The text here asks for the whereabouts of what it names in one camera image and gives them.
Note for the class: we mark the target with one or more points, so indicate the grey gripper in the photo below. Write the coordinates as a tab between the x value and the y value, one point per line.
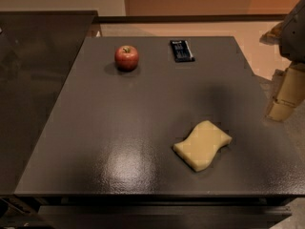
294	37

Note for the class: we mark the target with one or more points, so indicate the dark blue rxbar wrapper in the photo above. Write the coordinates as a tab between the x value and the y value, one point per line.
181	51

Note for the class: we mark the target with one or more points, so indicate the yellow sponge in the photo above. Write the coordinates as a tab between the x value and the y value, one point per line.
200	147

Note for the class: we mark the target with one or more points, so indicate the red apple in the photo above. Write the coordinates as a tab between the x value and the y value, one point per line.
126	58

